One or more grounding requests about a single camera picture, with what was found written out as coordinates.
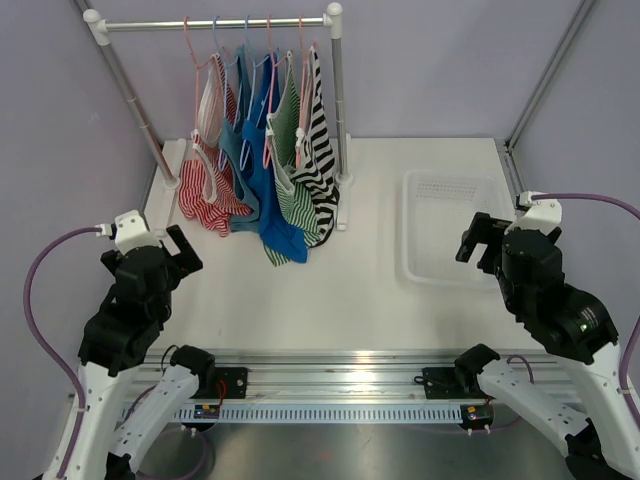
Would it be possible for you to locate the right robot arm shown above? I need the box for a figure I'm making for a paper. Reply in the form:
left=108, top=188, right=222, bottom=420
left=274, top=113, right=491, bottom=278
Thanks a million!
left=453, top=212, right=639, bottom=479

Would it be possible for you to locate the red white striped tank top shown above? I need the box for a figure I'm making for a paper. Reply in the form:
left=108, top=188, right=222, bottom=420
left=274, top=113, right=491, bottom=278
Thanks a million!
left=178, top=59, right=248, bottom=237

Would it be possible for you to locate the pink wire hanger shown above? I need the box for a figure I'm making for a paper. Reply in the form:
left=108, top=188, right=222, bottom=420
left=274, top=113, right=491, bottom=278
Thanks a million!
left=295, top=15, right=316, bottom=168
left=262, top=14, right=291, bottom=171
left=183, top=16, right=226, bottom=158

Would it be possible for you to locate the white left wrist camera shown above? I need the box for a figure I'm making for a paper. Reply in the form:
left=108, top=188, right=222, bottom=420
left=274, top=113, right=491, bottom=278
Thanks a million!
left=96, top=210, right=161, bottom=255

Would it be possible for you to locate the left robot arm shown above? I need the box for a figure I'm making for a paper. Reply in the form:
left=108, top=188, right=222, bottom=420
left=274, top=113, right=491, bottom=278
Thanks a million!
left=42, top=214, right=216, bottom=479

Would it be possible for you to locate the bright blue tank top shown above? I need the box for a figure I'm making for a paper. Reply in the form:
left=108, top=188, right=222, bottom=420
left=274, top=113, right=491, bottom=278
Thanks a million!
left=246, top=54, right=307, bottom=266

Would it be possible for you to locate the green white striped tank top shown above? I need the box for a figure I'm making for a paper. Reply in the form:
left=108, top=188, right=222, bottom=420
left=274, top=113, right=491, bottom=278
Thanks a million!
left=266, top=51, right=319, bottom=263

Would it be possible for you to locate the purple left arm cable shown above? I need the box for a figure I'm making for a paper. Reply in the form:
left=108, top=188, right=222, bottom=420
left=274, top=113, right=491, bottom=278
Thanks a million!
left=22, top=226, right=107, bottom=476

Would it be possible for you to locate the white slotted cable duct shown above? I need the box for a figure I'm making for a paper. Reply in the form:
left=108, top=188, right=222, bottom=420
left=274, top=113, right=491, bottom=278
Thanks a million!
left=172, top=403, right=462, bottom=424

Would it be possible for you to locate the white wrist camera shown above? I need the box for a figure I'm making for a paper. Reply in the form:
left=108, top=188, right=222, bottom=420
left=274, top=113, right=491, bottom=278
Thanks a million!
left=96, top=210, right=161, bottom=255
left=509, top=191, right=562, bottom=235

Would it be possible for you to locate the white and chrome clothes rack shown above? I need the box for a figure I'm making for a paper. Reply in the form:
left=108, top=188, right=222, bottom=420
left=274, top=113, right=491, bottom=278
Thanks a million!
left=77, top=1, right=353, bottom=236

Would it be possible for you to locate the white plastic basket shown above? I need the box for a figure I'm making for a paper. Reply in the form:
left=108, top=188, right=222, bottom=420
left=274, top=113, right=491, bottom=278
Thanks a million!
left=400, top=169, right=512, bottom=290

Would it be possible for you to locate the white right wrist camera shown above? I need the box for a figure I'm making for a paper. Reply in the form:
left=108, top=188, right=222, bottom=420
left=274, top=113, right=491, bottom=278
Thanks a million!
left=509, top=191, right=562, bottom=235

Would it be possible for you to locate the black white striped tank top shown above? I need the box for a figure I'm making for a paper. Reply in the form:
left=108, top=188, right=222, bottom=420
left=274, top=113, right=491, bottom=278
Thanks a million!
left=293, top=45, right=340, bottom=248

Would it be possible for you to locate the aluminium mounting rail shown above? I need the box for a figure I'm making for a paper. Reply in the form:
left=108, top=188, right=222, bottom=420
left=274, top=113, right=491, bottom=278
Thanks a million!
left=125, top=348, right=580, bottom=404

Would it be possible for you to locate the teal blue tank top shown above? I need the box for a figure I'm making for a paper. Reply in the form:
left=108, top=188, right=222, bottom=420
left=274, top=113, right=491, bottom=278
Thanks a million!
left=220, top=45, right=259, bottom=233

